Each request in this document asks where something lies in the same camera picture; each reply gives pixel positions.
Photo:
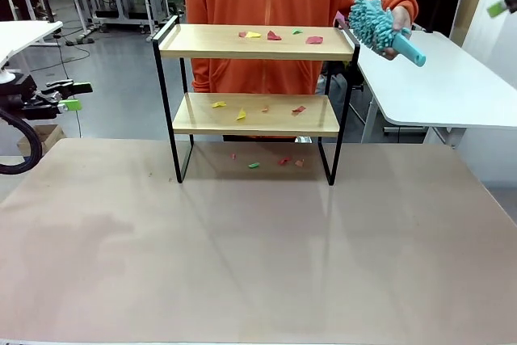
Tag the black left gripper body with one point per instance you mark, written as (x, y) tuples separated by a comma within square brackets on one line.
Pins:
[(18, 96)]

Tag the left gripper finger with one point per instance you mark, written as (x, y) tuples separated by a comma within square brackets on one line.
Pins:
[(72, 105), (81, 88)]

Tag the teal chenille duster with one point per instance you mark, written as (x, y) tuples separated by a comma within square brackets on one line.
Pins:
[(371, 26)]

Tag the person's left forearm orange sleeve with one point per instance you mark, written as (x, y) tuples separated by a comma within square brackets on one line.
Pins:
[(400, 3)]

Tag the person's left hand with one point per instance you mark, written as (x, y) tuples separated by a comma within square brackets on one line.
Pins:
[(402, 19)]

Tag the open cardboard box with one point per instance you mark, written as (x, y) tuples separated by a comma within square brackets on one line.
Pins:
[(48, 135)]

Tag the white desk with grey legs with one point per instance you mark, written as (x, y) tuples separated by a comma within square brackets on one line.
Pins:
[(24, 38)]

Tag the black monitor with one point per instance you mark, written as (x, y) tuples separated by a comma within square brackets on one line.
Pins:
[(436, 1)]

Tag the white curved-edge table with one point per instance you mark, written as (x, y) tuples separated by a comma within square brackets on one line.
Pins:
[(424, 86)]

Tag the yellow paper scrap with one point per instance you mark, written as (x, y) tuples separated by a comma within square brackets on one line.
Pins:
[(241, 116), (254, 34), (219, 104)]

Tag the pink paper piece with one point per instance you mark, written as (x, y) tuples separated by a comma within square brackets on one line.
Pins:
[(340, 19)]

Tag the black frame wooden shelf rack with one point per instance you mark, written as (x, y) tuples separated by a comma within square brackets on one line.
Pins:
[(202, 42)]

